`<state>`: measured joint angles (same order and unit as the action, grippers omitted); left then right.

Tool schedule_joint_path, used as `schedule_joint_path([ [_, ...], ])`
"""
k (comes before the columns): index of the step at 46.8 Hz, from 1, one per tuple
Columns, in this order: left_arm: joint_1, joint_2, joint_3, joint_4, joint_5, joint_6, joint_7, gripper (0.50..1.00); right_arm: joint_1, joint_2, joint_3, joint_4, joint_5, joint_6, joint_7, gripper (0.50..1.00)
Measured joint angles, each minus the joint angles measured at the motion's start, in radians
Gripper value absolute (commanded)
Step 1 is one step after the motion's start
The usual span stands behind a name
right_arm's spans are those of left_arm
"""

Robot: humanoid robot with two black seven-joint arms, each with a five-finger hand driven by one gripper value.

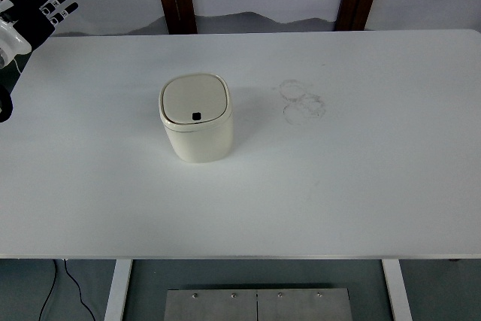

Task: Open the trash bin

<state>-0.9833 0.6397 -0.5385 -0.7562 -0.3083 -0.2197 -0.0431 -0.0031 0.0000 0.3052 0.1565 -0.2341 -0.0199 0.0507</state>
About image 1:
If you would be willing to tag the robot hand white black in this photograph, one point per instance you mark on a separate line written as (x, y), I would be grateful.
(32, 22)

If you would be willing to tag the cream trash bin lid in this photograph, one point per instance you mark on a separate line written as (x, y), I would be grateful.
(193, 97)

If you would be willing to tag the cream plastic trash bin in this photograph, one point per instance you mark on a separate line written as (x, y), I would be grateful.
(201, 142)

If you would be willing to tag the white table leg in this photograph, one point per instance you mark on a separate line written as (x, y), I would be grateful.
(397, 291)
(117, 291)

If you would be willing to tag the grey metal plate with screws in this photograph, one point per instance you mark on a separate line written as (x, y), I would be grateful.
(255, 306)

